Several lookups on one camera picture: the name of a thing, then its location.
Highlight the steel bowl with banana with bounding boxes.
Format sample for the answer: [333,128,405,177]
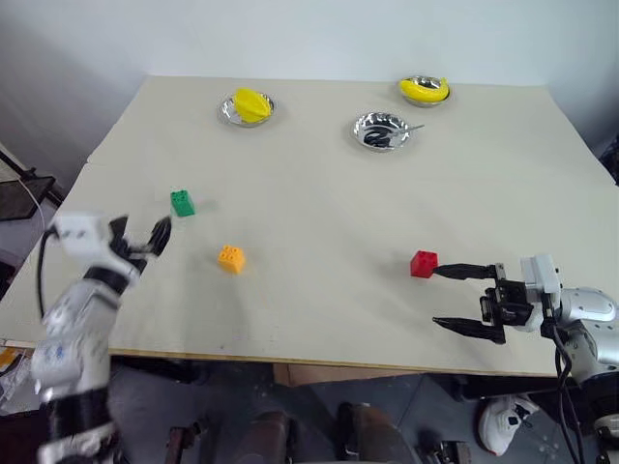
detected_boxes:
[398,75,453,108]

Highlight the dark rounded shape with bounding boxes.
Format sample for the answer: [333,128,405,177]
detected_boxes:
[337,401,420,464]
[244,409,294,464]

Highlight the black metal stand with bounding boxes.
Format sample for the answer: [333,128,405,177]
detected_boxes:
[0,143,65,224]

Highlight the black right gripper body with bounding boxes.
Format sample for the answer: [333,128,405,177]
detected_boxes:
[479,262,534,332]

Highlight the yellow toy star fruit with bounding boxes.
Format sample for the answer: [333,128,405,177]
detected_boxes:
[233,86,274,124]

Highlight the white sneaker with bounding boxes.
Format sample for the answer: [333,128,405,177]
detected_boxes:
[478,392,542,456]

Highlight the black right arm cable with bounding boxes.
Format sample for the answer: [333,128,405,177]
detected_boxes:
[542,293,582,464]

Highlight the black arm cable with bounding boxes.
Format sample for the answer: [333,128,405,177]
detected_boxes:
[37,225,63,321]
[542,293,582,464]

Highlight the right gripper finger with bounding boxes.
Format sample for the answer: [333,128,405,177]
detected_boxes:
[431,262,498,282]
[430,315,508,345]

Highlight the clear plastic bag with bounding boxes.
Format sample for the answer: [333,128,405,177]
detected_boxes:
[0,339,45,416]

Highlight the empty steel bowl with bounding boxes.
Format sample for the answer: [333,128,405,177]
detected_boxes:
[351,110,413,154]

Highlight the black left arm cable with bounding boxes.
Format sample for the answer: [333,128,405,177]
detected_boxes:
[37,225,63,321]

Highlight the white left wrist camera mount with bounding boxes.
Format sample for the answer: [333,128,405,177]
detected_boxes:
[50,211,115,261]

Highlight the thin white cable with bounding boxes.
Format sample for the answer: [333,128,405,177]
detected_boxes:
[13,174,47,231]

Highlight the green toy brick cube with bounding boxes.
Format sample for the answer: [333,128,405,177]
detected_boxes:
[169,188,197,218]

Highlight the red toy brick cube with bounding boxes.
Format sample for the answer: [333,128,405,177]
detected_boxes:
[409,248,440,279]

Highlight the brown cardboard box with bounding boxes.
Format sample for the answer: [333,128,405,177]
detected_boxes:
[272,362,423,389]

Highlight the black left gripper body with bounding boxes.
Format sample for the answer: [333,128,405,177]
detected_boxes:
[108,231,157,277]

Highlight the yellow toy banana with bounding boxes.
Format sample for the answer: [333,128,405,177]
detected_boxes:
[398,75,451,104]

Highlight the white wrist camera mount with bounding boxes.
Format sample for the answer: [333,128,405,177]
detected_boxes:
[50,211,115,261]
[519,253,563,294]

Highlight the orange toy brick cube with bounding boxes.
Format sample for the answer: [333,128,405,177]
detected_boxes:
[217,244,247,276]

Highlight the steel bowl with star fruit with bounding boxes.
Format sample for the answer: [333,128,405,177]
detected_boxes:
[216,91,280,130]

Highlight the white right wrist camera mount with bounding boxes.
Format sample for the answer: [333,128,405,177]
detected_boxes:
[519,253,563,294]

